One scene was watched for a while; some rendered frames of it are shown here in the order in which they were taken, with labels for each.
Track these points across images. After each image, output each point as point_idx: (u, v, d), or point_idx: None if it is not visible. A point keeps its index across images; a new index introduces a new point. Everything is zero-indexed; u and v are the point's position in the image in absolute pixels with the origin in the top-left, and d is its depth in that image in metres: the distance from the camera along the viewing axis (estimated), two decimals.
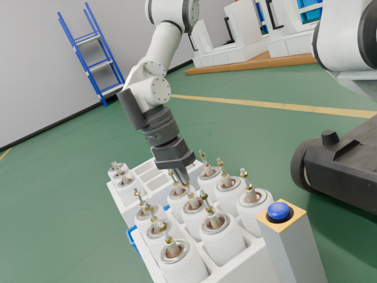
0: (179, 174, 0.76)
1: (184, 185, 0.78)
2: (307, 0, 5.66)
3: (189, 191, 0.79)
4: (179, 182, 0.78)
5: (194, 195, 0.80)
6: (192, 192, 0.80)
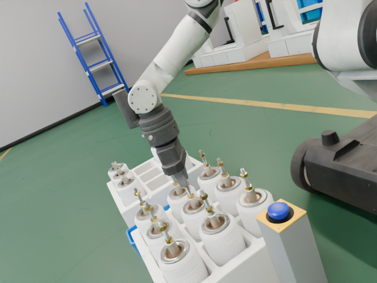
0: (184, 169, 0.79)
1: (188, 181, 0.79)
2: (307, 0, 5.66)
3: (189, 190, 0.80)
4: (187, 183, 0.76)
5: (189, 196, 0.81)
6: (187, 195, 0.80)
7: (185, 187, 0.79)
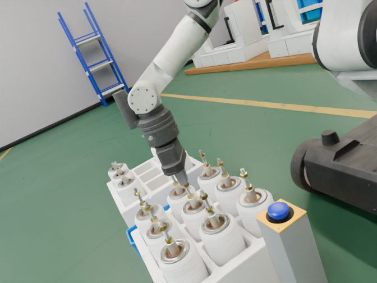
0: (184, 171, 0.78)
1: None
2: (307, 0, 5.66)
3: (187, 192, 0.79)
4: (187, 181, 0.77)
5: (189, 199, 0.79)
6: (190, 196, 0.79)
7: (188, 186, 0.79)
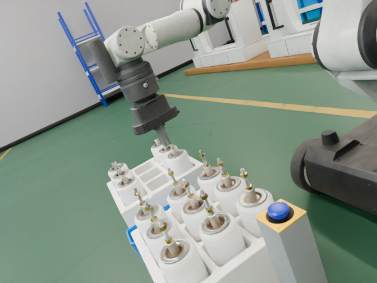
0: None
1: (183, 183, 0.79)
2: (307, 0, 5.66)
3: (187, 192, 0.79)
4: None
5: (189, 199, 0.79)
6: (190, 196, 0.79)
7: (188, 186, 0.79)
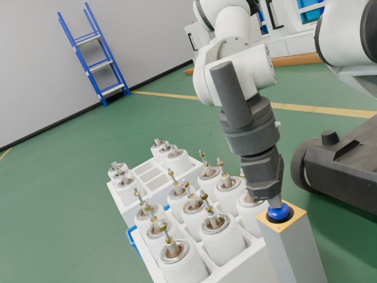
0: None
1: (183, 183, 0.79)
2: (307, 0, 5.66)
3: (187, 192, 0.79)
4: (270, 202, 0.55)
5: (189, 199, 0.79)
6: (190, 196, 0.79)
7: (188, 186, 0.79)
